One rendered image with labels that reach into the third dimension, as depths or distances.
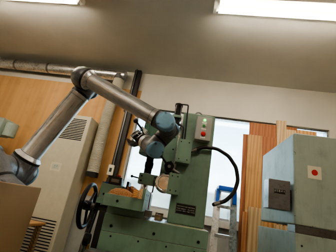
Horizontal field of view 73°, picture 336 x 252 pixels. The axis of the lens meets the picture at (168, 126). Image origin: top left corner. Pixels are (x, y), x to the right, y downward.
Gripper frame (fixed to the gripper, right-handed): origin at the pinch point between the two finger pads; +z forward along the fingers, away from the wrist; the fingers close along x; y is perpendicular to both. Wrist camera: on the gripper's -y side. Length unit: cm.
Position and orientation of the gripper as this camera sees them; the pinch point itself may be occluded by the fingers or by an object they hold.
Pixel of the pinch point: (136, 136)
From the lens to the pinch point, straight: 152.7
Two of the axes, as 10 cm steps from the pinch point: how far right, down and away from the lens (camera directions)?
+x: -7.5, 6.2, -2.3
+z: -4.3, -2.0, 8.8
